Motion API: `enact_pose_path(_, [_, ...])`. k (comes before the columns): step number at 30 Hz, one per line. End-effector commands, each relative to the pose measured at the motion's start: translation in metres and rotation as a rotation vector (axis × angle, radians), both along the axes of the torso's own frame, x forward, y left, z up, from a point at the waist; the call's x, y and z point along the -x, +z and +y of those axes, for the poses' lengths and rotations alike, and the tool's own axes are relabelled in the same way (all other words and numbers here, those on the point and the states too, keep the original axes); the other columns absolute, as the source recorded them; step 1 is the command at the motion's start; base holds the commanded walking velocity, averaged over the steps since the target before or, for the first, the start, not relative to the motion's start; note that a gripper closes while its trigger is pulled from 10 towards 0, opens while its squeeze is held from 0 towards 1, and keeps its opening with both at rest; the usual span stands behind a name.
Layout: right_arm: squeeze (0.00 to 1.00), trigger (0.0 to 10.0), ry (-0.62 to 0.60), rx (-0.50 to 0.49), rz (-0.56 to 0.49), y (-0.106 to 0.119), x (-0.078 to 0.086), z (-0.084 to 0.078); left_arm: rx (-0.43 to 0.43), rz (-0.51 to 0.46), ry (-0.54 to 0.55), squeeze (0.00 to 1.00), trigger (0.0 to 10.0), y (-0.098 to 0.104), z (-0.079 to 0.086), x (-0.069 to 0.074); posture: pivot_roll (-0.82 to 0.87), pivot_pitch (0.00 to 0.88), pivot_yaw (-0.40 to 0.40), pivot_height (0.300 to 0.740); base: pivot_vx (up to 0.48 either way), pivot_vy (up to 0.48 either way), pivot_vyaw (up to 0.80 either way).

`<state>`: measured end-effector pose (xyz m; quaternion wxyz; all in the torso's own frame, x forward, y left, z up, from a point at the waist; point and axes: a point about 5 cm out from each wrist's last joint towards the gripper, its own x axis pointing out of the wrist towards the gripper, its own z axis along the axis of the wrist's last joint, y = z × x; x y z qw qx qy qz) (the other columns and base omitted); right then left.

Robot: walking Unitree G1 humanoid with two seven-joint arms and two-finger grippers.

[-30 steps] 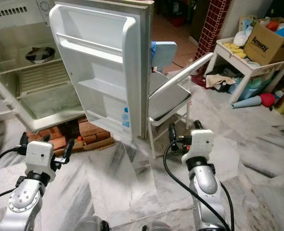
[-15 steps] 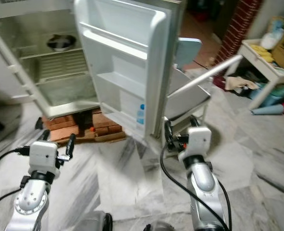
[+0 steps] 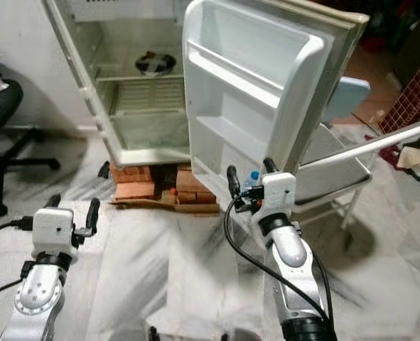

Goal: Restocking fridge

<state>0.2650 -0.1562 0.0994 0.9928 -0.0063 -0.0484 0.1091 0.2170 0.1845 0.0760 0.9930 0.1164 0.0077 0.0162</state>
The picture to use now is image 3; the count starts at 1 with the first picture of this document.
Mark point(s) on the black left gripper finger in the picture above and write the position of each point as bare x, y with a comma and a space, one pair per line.
93, 217
52, 201

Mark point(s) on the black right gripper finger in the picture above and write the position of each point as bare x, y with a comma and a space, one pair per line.
234, 183
270, 167

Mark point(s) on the clear water bottle blue cap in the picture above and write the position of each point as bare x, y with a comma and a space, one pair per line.
254, 176

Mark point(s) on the white fridge door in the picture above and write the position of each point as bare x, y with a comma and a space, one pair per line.
245, 106

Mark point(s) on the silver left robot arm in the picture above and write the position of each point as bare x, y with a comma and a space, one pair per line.
40, 298

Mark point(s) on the white fridge cabinet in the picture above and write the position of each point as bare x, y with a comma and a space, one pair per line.
78, 64

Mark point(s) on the orange brick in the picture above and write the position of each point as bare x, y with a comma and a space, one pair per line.
131, 183
192, 190

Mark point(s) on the brown wooden board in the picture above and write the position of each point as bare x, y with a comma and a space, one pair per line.
160, 204

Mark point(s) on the light blue board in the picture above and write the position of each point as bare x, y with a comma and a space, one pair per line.
348, 99

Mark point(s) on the black office chair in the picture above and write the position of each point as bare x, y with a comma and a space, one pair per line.
0, 106

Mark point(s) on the dark bowl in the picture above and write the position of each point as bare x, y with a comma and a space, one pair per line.
155, 64

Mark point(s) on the beige cloth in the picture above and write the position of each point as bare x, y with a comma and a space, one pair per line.
419, 156

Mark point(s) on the red checked cloth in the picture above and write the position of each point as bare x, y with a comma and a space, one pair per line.
412, 99

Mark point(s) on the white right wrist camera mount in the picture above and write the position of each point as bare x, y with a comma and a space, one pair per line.
279, 193

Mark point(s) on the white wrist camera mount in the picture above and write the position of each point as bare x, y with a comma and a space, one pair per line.
52, 231
279, 193

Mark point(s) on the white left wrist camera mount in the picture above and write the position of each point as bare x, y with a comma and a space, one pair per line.
52, 231

